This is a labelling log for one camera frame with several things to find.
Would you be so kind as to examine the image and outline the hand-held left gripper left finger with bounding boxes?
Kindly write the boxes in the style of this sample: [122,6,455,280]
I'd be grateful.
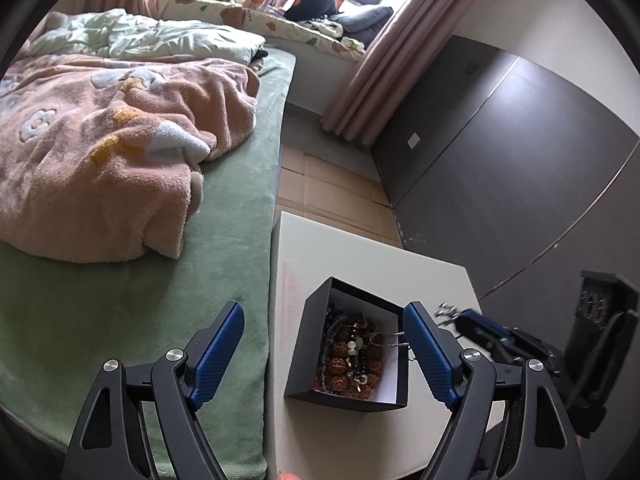
[62,301,246,480]

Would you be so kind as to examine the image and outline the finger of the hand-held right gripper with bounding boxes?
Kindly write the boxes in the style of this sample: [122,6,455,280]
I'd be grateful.
[456,309,512,343]
[477,332,557,372]

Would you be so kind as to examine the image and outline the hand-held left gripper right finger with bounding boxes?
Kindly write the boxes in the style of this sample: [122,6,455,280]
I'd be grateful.
[402,301,586,480]

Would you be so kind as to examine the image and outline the silver link bracelet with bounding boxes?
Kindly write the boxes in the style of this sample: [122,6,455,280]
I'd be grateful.
[434,302,464,324]

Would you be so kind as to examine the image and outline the silver ball chain necklace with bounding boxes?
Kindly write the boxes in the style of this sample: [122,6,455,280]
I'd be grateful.
[372,330,417,362]

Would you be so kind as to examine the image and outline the multicolour bead bracelet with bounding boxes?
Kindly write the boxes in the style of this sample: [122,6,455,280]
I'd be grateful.
[345,325,374,387]

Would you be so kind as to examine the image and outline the black jewelry box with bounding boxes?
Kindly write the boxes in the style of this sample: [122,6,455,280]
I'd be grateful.
[284,276,410,410]

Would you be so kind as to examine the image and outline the brown rudraksha bead bracelet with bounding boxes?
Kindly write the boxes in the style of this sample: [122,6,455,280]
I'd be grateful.
[322,312,385,402]

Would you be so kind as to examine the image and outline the dark stone bead bracelet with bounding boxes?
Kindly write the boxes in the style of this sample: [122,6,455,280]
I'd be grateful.
[317,300,351,392]

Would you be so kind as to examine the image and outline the green bed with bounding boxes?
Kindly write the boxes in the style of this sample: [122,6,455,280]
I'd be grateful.
[0,47,299,480]

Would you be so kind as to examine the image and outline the flattened cardboard floor sheets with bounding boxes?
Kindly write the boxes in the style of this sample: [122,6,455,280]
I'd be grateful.
[276,146,403,250]

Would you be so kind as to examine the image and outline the pink fleece blanket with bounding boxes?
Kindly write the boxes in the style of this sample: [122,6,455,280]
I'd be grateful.
[0,12,262,264]

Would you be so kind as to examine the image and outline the grey blue pillow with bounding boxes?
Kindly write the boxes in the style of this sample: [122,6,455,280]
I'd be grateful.
[329,5,397,47]

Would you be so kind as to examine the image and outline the pale green quilt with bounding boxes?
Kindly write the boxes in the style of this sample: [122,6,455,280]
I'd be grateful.
[20,7,267,67]

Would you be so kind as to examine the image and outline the leaf print window seat cushion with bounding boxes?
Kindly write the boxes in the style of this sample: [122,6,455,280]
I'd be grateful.
[157,0,367,57]

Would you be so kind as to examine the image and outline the dark blue bag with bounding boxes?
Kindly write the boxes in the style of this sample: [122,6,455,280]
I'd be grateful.
[284,0,342,24]

